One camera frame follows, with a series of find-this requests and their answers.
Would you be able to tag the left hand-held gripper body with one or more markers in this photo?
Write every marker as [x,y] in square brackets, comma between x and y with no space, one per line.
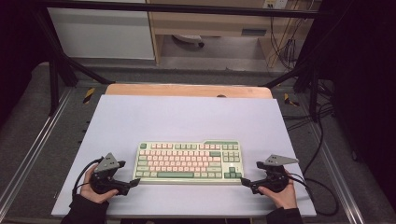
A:
[106,174]

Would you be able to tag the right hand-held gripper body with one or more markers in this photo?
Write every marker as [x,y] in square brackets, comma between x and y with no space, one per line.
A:
[275,180]

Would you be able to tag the green and cream keyboard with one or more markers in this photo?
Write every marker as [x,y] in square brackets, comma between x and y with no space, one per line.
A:
[186,161]

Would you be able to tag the person's right hand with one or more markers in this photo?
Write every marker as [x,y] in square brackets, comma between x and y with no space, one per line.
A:
[285,199]

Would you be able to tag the person's left hand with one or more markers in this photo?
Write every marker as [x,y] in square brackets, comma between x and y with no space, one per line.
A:
[90,193]

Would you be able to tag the black metal stand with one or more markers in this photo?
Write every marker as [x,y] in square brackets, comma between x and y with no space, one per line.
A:
[313,90]
[54,81]

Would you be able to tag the wooden table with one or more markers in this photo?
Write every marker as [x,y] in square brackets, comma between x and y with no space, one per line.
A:
[186,90]

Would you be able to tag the dark curtain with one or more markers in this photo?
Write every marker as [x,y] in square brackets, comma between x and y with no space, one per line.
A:
[367,93]
[18,46]

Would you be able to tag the white cabinet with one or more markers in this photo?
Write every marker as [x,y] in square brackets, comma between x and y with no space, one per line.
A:
[102,34]

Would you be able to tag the office chair base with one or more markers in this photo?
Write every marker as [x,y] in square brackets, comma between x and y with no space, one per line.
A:
[188,39]

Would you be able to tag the light wooden desk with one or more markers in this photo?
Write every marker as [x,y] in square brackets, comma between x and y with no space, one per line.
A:
[202,23]

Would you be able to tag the aluminium rail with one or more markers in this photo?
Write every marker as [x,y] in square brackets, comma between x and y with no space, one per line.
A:
[34,149]
[334,168]

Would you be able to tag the white wall socket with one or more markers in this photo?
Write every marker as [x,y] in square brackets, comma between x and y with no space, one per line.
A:
[275,3]

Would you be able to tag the black metal frame bar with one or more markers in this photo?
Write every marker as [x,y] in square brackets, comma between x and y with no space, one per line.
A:
[186,8]

